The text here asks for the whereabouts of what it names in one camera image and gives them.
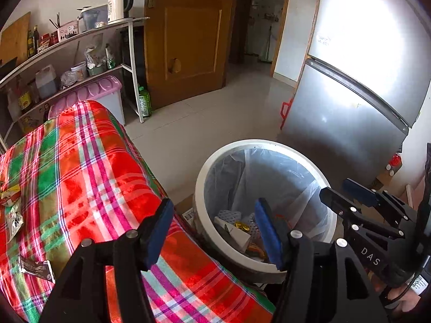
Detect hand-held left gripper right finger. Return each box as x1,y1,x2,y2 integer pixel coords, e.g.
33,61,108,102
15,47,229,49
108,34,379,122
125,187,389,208
254,198,389,323

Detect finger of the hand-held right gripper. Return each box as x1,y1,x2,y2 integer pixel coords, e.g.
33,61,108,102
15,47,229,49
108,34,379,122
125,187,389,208
319,187,405,240
343,178,417,222

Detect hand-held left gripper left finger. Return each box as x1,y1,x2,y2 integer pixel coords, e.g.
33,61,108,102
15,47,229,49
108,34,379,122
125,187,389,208
39,198,175,323

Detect orange brown wrapper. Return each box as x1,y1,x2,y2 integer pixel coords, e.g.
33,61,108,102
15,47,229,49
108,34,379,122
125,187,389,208
247,242,267,257

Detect white foam fruit net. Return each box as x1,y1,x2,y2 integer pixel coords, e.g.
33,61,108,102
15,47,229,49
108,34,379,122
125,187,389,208
242,213,259,237
217,209,242,223

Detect white paper carton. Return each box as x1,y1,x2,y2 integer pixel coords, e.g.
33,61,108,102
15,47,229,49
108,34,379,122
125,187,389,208
214,217,252,253

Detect translucent plastic bin liner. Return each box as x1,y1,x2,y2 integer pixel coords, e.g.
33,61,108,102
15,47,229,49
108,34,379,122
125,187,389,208
202,146,332,263

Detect white round trash bin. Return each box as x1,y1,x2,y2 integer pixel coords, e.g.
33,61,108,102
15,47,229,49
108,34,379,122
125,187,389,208
194,139,338,275

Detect dark silver wrapper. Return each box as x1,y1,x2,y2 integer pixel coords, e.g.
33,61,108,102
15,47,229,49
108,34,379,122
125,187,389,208
18,254,56,283

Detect white packet black print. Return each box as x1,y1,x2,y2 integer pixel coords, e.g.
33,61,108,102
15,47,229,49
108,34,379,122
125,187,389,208
5,205,25,240

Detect yellow red snack wrapper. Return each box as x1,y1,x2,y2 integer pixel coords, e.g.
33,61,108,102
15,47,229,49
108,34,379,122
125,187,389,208
0,185,21,206

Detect person's right hand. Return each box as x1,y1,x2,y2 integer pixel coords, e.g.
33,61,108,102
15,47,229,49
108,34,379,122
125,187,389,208
380,285,422,313

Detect brown cardboard box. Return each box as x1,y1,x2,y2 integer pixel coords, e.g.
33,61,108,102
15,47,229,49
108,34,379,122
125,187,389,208
373,165,403,189

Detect red bag white dots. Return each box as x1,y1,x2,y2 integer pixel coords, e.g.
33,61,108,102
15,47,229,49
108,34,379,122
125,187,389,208
387,153,403,175

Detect red green plaid blanket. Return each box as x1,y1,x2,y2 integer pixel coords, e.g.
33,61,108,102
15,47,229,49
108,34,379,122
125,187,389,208
0,100,277,323

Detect red thermos flask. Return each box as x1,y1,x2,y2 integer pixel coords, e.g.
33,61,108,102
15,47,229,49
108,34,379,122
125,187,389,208
280,97,294,130

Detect silver refrigerator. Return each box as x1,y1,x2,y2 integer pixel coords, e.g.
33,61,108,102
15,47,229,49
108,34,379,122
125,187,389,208
281,0,431,189

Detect green plastic bottle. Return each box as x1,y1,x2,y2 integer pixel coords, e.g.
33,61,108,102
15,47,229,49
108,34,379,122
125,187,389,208
138,86,153,118

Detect storage box purple lid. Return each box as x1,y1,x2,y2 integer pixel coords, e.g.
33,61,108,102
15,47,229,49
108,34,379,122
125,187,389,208
48,75,126,127

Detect white metal shelf rack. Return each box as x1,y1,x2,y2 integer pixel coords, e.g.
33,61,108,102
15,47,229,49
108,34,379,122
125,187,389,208
0,17,151,153

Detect crumpled plastic bag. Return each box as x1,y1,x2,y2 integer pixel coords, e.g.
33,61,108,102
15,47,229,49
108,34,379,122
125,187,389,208
61,71,78,90

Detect white plastic tub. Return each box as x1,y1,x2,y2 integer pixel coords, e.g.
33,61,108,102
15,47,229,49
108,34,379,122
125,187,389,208
71,61,88,82

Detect green white packet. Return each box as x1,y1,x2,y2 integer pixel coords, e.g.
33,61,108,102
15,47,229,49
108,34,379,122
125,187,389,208
105,44,116,70

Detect plastic jug dark liquid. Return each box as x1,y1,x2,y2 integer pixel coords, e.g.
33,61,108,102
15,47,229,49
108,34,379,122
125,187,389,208
35,65,58,100

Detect tied white plastic bags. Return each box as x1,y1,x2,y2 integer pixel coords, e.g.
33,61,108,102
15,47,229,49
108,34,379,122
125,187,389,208
84,44,107,71

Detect yellow label bottle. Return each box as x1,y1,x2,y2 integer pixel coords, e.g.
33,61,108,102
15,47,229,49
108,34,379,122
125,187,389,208
17,84,33,110

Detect wooden door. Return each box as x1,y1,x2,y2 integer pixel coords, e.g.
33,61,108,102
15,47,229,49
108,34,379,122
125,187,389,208
144,0,237,110

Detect pink chopstick holder box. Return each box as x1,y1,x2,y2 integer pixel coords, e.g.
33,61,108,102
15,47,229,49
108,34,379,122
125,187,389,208
55,20,80,43

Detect red sauce jars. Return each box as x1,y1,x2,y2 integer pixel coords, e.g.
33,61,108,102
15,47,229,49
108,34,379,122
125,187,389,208
39,31,59,48

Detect clear plastic container white lid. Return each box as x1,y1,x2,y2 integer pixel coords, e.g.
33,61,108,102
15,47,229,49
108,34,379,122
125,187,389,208
80,5,109,31

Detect dark sauce bottles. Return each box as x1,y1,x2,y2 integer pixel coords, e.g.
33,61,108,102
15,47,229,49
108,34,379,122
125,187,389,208
27,25,40,58

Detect white black electric kettle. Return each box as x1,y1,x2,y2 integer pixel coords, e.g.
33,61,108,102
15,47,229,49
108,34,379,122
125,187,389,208
108,0,134,24

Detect wooden cutting board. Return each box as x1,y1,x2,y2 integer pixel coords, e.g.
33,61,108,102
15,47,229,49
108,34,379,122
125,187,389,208
0,11,32,66

